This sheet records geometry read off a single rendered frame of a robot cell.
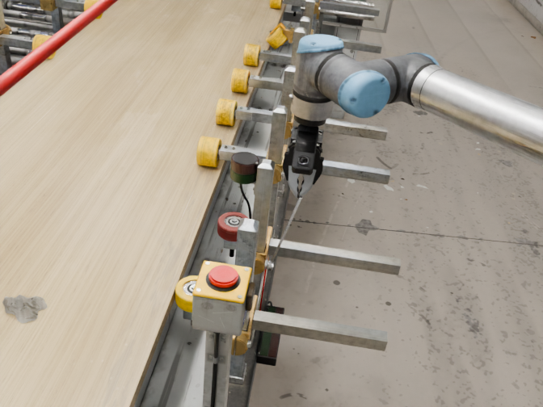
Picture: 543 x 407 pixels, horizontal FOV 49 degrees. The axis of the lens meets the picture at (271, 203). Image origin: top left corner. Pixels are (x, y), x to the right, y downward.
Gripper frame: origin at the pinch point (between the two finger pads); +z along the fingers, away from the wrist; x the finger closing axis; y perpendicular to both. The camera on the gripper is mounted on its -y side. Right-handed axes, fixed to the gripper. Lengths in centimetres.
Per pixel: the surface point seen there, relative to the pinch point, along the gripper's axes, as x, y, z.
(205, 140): 27.2, 23.3, 2.8
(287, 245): 0.9, -0.9, 14.6
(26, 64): 15, -87, -64
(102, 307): 35, -35, 11
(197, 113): 36, 53, 11
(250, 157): 11.6, -4.2, -10.5
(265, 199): 7.1, -6.4, -1.8
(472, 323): -80, 74, 101
